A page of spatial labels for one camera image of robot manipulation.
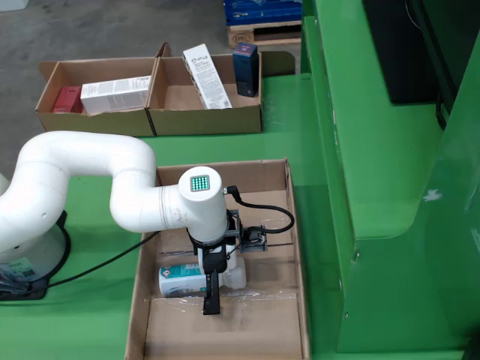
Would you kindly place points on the red carton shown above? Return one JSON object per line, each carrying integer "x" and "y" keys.
{"x": 67, "y": 99}

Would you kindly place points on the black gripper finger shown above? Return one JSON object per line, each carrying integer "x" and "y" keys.
{"x": 212, "y": 296}

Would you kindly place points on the green metal cabinet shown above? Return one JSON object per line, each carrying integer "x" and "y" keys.
{"x": 375, "y": 150}

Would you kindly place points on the white container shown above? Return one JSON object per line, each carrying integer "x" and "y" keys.
{"x": 13, "y": 4}

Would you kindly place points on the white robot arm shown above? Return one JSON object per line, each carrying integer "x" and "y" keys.
{"x": 86, "y": 150}

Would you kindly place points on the wooden pallet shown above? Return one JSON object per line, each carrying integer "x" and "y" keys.
{"x": 240, "y": 37}

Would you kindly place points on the flat cardboard tray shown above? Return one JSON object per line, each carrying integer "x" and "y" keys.
{"x": 225, "y": 333}

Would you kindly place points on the white bottle teal label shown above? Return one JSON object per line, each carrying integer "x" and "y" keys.
{"x": 176, "y": 277}

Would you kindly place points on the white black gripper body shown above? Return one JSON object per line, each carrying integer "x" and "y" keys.
{"x": 215, "y": 258}

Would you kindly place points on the black monitor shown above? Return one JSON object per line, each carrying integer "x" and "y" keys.
{"x": 405, "y": 56}

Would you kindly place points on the wide white printed carton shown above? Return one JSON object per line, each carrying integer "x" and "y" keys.
{"x": 112, "y": 95}

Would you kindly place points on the open brown cardboard box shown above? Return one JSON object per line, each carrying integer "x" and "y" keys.
{"x": 112, "y": 123}

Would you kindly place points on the dark blue carton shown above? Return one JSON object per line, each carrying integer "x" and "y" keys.
{"x": 245, "y": 71}

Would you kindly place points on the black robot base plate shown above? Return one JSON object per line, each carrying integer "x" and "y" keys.
{"x": 37, "y": 294}

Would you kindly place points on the blue crate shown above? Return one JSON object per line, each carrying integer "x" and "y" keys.
{"x": 262, "y": 13}

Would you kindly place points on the long white printed carton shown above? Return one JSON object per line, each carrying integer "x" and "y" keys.
{"x": 208, "y": 82}

